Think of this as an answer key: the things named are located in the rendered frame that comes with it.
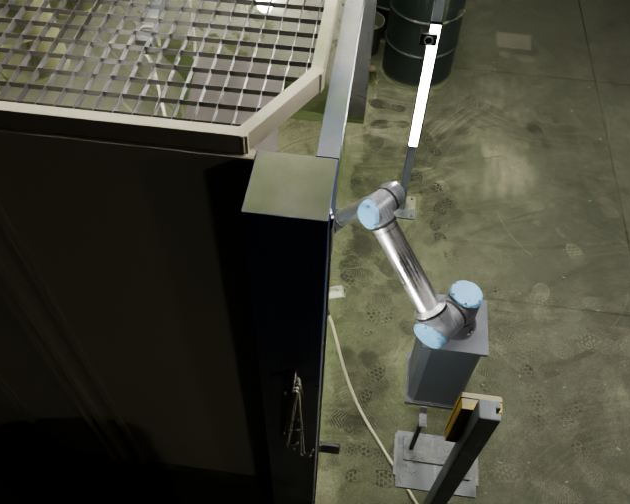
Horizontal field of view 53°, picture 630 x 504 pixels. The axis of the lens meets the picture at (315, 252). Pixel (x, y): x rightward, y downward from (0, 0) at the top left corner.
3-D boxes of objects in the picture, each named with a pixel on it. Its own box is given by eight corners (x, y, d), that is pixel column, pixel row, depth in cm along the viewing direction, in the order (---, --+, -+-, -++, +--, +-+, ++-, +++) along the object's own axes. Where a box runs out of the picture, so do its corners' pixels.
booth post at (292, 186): (311, 521, 310) (328, 221, 127) (275, 516, 311) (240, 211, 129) (316, 484, 321) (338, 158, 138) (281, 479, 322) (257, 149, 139)
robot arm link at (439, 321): (469, 330, 282) (393, 184, 261) (445, 354, 274) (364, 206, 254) (446, 327, 295) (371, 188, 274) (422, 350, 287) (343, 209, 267)
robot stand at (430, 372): (460, 360, 364) (486, 300, 313) (460, 410, 346) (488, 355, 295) (407, 353, 366) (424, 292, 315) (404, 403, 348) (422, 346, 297)
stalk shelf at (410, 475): (393, 487, 245) (394, 486, 243) (397, 431, 258) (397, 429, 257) (475, 499, 243) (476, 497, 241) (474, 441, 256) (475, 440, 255)
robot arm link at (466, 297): (482, 312, 297) (491, 291, 283) (460, 334, 290) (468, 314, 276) (456, 292, 303) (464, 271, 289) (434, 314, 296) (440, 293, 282)
